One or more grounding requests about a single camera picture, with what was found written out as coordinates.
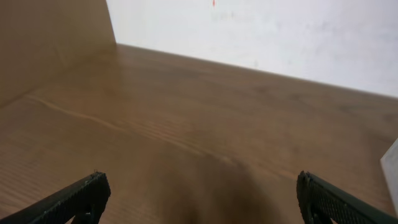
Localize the brown wooden side panel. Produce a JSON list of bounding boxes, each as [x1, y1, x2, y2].
[[1, 0, 116, 104]]

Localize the translucent white plastic basket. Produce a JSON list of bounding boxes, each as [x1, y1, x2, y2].
[[380, 139, 398, 215]]

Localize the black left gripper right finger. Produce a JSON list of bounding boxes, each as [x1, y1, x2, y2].
[[296, 171, 397, 224]]

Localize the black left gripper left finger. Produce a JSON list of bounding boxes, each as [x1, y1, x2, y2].
[[1, 172, 111, 224]]

